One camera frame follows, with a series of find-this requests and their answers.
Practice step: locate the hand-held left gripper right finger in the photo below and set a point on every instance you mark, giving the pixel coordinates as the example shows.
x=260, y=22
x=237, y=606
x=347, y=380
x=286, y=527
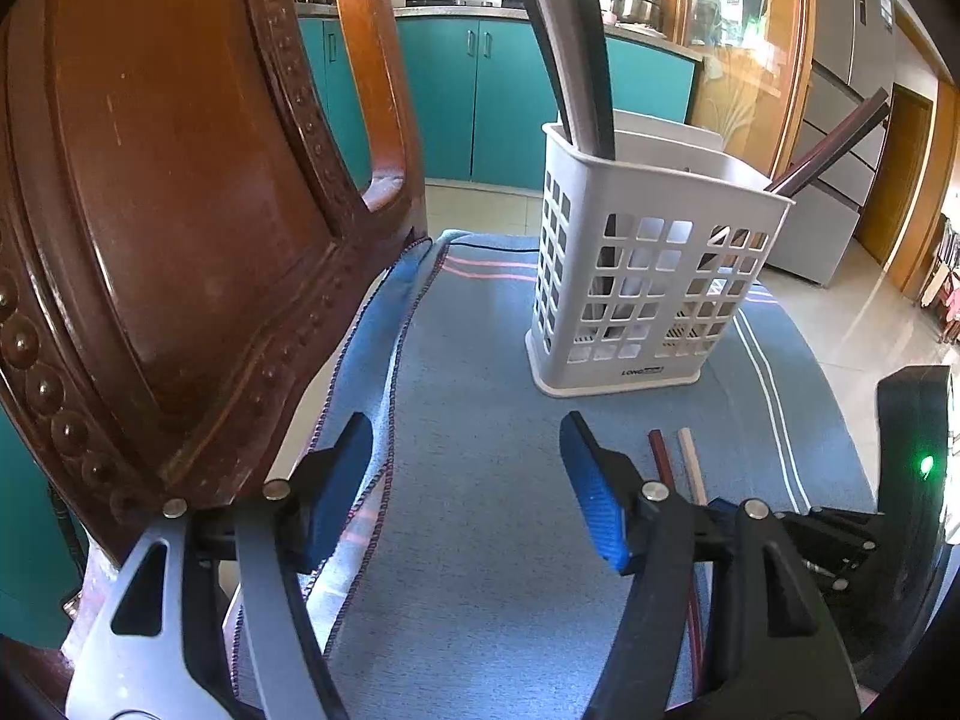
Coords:
x=600, y=495

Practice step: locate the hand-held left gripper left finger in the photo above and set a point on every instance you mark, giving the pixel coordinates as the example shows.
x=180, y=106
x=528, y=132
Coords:
x=345, y=480

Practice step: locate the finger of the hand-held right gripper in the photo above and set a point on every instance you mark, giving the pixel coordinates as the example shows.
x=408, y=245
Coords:
x=832, y=536

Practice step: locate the dark red chopstick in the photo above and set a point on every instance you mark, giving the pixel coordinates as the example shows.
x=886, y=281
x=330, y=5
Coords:
x=660, y=457
x=832, y=141

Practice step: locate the white chopstick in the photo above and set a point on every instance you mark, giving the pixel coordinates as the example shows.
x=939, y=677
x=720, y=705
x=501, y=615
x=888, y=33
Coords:
x=690, y=465

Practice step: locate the white plastic utensil basket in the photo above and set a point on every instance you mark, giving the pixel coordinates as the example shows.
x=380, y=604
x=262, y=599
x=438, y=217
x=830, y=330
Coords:
x=660, y=191

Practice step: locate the black chopstick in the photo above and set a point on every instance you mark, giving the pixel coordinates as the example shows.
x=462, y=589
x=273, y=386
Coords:
x=547, y=67

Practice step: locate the blue striped cloth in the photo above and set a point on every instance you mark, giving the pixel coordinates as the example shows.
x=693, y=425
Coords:
x=480, y=405

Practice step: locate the hanging clothes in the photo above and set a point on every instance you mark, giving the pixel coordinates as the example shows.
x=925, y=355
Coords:
x=946, y=285

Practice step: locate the brown wooden door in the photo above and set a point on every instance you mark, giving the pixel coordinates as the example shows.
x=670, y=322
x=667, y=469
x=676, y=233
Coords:
x=900, y=180

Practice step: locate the carved wooden chair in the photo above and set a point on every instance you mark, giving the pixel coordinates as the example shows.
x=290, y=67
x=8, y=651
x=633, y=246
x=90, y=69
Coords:
x=150, y=165

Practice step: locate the dark blue chopstick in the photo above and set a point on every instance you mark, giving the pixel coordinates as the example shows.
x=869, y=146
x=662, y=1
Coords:
x=604, y=105

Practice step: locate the grey refrigerator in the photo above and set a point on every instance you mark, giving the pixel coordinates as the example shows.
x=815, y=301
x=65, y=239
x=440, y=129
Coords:
x=847, y=90

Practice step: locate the grey kitchen countertop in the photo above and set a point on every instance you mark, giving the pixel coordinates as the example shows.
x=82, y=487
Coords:
x=660, y=43

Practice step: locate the wooden framed glass sliding door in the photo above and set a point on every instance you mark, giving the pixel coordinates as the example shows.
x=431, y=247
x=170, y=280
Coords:
x=742, y=52

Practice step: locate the gas stove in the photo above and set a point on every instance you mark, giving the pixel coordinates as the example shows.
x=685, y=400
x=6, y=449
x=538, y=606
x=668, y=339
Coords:
x=457, y=4

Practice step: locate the stainless steel pot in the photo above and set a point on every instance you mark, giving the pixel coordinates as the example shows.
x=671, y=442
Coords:
x=636, y=4

